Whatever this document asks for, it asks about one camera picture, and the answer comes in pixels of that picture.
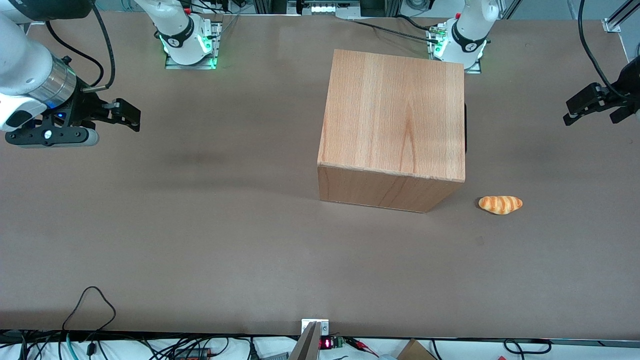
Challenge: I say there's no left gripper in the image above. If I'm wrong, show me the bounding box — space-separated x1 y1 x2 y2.
563 55 640 126

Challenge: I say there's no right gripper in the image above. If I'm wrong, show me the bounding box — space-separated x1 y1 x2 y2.
0 90 142 133

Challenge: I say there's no light wooden drawer cabinet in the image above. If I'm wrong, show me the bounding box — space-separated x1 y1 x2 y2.
317 48 466 214

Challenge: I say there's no orange striped toy bread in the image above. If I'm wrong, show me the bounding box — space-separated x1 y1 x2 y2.
478 195 524 216

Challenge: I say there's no white lit device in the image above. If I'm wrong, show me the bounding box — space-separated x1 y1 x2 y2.
309 2 352 15

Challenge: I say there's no brown cardboard piece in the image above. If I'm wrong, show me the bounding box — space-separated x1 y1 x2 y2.
397 339 437 360

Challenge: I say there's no brown wooden strip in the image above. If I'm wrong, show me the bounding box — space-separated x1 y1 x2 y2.
287 321 322 360

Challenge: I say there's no red clip lead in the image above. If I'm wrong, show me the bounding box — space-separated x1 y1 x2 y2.
344 337 381 359

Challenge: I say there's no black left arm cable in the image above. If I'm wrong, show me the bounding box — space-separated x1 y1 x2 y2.
578 0 625 99

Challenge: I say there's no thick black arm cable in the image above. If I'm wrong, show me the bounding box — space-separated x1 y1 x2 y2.
81 2 117 94

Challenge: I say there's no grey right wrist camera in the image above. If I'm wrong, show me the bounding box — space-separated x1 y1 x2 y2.
5 126 100 149

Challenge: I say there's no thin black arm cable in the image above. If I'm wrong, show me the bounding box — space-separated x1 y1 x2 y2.
46 21 105 87

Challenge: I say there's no aluminium frame profile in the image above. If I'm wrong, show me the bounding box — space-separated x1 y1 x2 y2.
602 0 640 34

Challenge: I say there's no black looped cable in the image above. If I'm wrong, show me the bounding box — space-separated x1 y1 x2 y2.
61 286 117 333

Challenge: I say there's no black cable on table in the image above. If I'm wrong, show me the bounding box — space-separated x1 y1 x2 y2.
347 18 444 45

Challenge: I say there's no black coiled cable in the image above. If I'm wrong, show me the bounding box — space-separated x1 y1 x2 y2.
503 338 552 355

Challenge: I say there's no small metal bracket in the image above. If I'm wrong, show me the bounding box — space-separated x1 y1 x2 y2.
301 319 330 337

